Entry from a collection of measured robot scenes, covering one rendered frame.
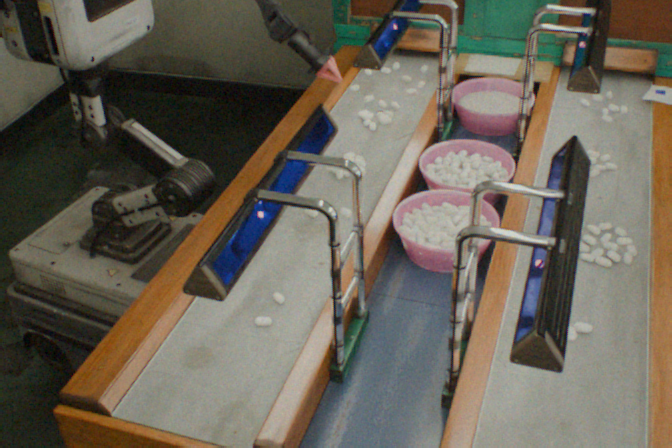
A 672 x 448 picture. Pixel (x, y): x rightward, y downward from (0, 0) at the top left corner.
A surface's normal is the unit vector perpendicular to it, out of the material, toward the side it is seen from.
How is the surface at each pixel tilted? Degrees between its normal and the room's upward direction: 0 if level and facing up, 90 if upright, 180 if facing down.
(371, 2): 90
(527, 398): 0
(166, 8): 90
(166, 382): 0
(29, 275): 90
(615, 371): 0
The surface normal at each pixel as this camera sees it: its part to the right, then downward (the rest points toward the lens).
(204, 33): -0.29, 0.54
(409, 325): -0.04, -0.83
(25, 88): 0.96, 0.11
